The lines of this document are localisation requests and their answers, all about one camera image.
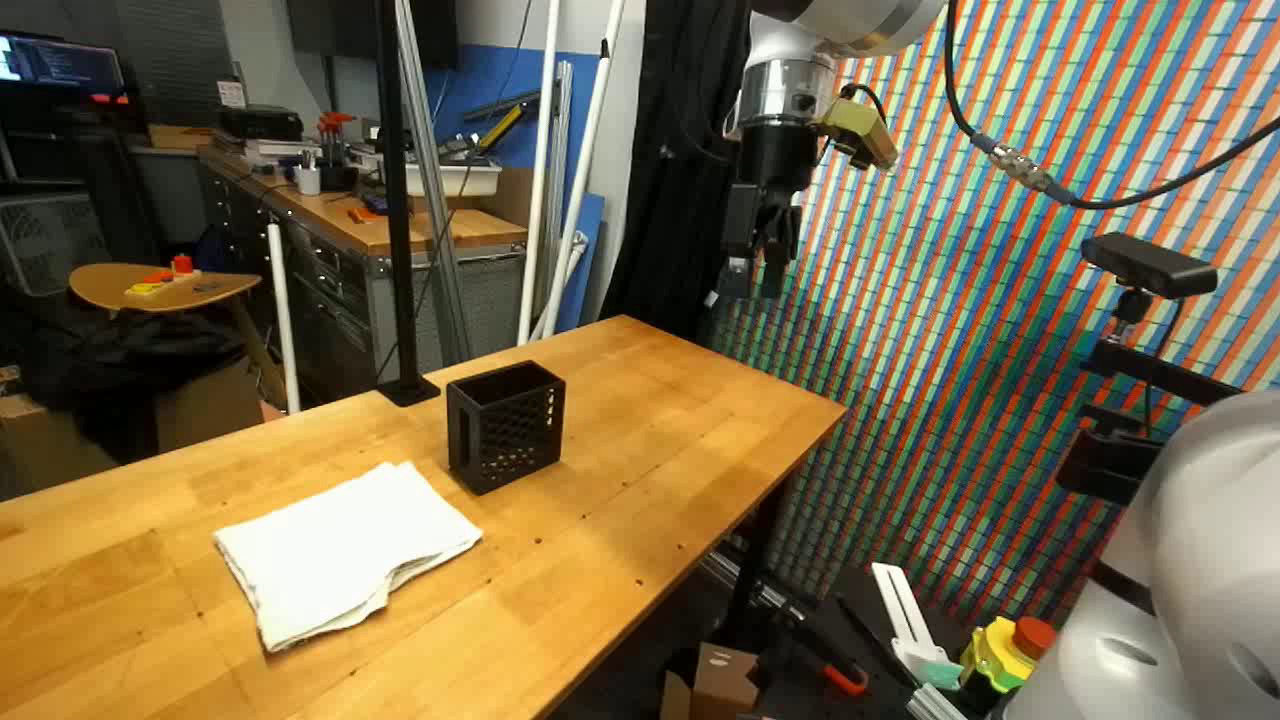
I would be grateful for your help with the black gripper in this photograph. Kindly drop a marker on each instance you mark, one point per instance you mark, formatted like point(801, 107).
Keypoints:
point(768, 202)

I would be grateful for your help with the black perforated plastic box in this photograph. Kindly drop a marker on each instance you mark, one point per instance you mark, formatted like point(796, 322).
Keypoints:
point(506, 432)

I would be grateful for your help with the white terry cloth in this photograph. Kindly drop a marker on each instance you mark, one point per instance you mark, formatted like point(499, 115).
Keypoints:
point(341, 547)

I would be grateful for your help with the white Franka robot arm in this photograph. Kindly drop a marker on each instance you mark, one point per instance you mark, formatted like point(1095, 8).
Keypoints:
point(1202, 561)

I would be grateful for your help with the small brown cardboard box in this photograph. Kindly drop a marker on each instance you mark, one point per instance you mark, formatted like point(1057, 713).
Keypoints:
point(722, 681)

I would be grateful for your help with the large brown cardboard box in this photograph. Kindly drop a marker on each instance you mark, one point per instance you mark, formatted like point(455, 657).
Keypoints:
point(213, 403)

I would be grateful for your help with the black curtain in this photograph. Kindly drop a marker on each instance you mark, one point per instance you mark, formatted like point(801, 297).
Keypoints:
point(682, 172)

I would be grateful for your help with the long white pole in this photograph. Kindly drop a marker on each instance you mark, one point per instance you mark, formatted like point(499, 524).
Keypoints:
point(587, 147)
point(541, 163)

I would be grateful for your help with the colourful striped backdrop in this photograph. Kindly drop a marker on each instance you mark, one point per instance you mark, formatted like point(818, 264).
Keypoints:
point(963, 403)

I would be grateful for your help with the black metal table leg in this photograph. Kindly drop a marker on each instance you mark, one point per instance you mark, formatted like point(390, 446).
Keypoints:
point(753, 575)

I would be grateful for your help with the grey metal pole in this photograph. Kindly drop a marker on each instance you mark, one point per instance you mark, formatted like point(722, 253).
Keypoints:
point(455, 314)

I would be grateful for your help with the white tray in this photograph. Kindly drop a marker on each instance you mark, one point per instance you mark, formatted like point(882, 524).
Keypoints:
point(461, 179)

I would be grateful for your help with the black pole stand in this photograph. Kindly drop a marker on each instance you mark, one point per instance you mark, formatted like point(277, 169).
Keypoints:
point(390, 202)

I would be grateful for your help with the white aluminium extrusion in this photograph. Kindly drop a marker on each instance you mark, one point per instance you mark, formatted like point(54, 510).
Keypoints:
point(906, 621)

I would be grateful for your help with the wooden workbench with drawers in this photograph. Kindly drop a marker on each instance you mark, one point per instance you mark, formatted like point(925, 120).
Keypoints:
point(344, 253)

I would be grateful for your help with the black device with red top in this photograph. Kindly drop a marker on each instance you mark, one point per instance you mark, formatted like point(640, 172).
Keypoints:
point(336, 147)

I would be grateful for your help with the yellow red emergency stop button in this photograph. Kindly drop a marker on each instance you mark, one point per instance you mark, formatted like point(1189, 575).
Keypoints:
point(1006, 652)

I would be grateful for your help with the short white pole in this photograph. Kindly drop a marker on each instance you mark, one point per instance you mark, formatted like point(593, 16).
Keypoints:
point(280, 322)

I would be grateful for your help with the black case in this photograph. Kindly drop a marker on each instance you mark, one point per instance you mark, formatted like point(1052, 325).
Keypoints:
point(260, 120)

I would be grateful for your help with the red yellow toy blocks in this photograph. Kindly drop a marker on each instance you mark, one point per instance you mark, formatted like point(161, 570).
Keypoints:
point(165, 279)

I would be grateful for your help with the round wooden stool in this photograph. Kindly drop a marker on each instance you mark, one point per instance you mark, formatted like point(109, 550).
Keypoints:
point(161, 286)

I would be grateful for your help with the black bag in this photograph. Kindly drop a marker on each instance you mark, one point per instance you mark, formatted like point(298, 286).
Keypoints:
point(121, 360)

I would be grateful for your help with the lit computer monitor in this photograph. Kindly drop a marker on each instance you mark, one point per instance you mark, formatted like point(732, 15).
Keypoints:
point(63, 62)

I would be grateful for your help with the yellow-green wrist camera box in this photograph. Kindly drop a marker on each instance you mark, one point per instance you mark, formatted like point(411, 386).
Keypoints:
point(861, 128)

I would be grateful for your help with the black camera on stand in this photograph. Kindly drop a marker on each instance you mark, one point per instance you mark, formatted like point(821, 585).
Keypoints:
point(1146, 264)

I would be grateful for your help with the dark wall screen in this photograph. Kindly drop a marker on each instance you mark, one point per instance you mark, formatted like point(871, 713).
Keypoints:
point(335, 26)

